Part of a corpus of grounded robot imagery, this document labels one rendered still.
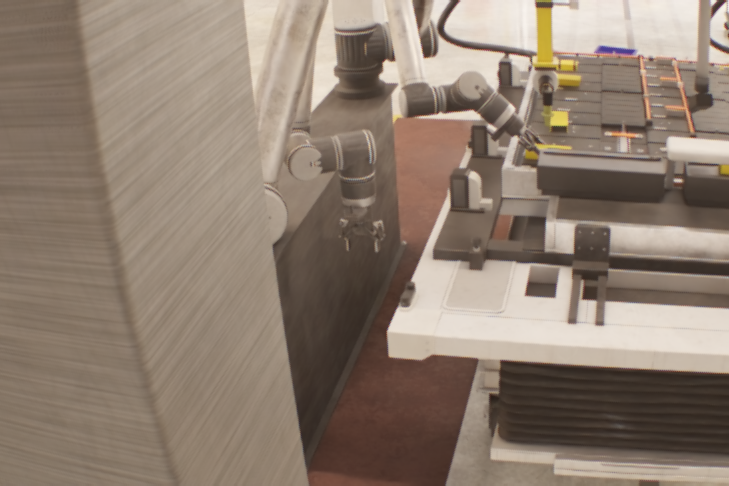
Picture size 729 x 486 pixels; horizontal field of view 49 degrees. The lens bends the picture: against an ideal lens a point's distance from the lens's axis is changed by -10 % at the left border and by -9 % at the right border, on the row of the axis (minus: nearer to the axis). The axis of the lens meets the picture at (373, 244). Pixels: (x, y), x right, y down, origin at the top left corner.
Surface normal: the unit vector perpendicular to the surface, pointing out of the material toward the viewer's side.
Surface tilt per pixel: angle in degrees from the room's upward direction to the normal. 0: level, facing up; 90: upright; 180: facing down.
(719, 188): 90
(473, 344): 90
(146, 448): 90
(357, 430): 0
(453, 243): 0
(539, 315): 0
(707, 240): 90
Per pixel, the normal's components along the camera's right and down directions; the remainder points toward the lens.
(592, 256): -0.26, 0.47
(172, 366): 0.97, 0.06
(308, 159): 0.28, 0.43
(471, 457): -0.07, -0.88
